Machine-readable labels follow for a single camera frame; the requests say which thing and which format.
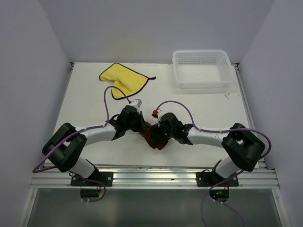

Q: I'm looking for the white perforated plastic basket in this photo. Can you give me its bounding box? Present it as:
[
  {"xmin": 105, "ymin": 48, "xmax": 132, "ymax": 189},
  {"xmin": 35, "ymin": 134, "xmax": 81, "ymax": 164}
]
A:
[{"xmin": 172, "ymin": 50, "xmax": 235, "ymax": 89}]

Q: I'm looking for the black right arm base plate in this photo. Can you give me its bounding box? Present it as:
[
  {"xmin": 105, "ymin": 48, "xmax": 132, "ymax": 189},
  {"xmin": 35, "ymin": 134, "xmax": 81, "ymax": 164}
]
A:
[{"xmin": 196, "ymin": 170, "xmax": 239, "ymax": 187}]

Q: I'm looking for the aluminium right side rail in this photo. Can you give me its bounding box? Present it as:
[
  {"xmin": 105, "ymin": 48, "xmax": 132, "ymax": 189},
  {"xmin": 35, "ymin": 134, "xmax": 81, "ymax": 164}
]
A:
[{"xmin": 232, "ymin": 63, "xmax": 268, "ymax": 170}]

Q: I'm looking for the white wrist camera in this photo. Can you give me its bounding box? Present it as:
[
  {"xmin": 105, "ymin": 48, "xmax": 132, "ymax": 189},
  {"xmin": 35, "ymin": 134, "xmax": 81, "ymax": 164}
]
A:
[
  {"xmin": 152, "ymin": 109, "xmax": 164, "ymax": 119},
  {"xmin": 130, "ymin": 99, "xmax": 142, "ymax": 111}
]

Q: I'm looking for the yellow microfiber towel black trim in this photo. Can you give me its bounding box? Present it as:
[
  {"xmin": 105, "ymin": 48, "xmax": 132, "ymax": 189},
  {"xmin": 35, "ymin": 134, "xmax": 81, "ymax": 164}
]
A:
[{"xmin": 99, "ymin": 63, "xmax": 157, "ymax": 97}]

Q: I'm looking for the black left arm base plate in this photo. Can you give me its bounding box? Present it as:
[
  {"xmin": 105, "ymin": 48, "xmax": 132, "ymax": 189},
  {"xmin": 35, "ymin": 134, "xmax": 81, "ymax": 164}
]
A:
[{"xmin": 71, "ymin": 172, "xmax": 114, "ymax": 187}]

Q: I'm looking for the aluminium table edge rail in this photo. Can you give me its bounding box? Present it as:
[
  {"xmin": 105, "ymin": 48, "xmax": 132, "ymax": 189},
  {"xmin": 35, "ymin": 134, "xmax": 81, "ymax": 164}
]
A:
[{"xmin": 30, "ymin": 166, "xmax": 280, "ymax": 189}]

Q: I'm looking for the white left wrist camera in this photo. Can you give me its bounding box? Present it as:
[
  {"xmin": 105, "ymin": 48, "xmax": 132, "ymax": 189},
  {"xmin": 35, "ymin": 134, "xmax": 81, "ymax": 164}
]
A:
[{"xmin": 130, "ymin": 99, "xmax": 142, "ymax": 111}]

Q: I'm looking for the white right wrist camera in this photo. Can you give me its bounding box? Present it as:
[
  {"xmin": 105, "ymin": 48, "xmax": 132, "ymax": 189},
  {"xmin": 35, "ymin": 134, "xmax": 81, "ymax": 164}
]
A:
[{"xmin": 152, "ymin": 109, "xmax": 164, "ymax": 119}]

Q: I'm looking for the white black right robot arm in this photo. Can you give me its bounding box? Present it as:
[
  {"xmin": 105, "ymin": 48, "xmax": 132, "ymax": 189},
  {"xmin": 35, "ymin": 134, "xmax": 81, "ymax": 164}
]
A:
[{"xmin": 151, "ymin": 110, "xmax": 265, "ymax": 186}]

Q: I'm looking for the brown microfiber towel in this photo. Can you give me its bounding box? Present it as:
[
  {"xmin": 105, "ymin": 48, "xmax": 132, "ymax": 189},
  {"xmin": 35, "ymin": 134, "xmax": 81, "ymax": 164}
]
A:
[{"xmin": 139, "ymin": 122, "xmax": 168, "ymax": 150}]

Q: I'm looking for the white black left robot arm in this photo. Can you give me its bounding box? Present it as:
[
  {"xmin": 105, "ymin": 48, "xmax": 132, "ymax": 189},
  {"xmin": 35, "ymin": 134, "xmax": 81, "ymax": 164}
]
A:
[{"xmin": 42, "ymin": 105, "xmax": 149, "ymax": 186}]

